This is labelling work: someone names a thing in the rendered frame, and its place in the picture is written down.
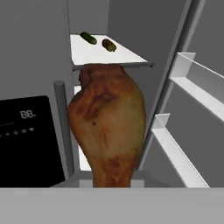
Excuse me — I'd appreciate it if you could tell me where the grey open fridge door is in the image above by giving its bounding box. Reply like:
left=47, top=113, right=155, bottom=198
left=137, top=0, right=224, bottom=188

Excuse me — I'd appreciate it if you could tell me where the white door bin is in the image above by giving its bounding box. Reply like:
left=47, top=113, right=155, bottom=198
left=150, top=112, right=211, bottom=188
left=170, top=52, right=224, bottom=123

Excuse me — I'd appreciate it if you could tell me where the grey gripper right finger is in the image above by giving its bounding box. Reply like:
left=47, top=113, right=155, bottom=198
left=128, top=170, right=165, bottom=189

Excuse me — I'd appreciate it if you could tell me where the brown chicken drumstick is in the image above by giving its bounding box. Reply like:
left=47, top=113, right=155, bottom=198
left=67, top=64, right=147, bottom=188

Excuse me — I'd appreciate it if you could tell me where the green cucumber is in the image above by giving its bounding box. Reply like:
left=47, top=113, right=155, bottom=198
left=80, top=31, right=98, bottom=46

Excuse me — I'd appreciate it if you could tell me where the brown oval vegetable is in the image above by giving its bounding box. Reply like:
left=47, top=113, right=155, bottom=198
left=101, top=38, right=118, bottom=53

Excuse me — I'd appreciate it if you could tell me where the grey fridge body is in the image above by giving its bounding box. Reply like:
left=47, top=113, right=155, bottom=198
left=66, top=0, right=193, bottom=173

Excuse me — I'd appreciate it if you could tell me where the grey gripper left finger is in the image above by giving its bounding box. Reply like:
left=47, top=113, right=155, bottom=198
left=52, top=170, right=95, bottom=189

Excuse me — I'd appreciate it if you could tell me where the grey fridge door, black panel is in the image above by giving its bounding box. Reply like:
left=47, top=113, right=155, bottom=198
left=0, top=0, right=81, bottom=188

